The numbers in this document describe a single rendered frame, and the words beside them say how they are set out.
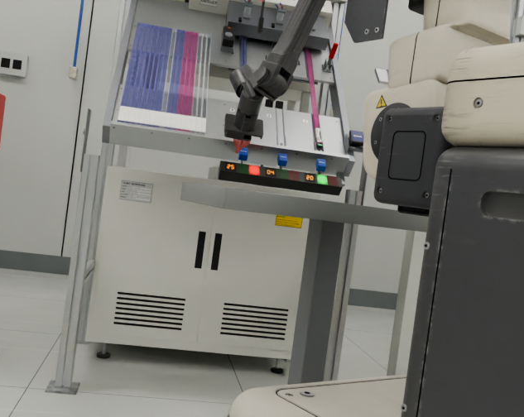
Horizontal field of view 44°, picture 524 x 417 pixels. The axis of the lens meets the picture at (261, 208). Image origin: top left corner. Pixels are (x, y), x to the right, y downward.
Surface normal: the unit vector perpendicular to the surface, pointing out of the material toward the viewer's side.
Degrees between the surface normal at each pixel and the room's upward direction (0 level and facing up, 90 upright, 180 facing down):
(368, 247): 90
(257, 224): 90
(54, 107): 90
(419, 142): 90
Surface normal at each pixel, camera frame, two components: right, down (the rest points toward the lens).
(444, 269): -0.80, -0.09
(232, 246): 0.16, 0.04
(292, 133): 0.21, -0.67
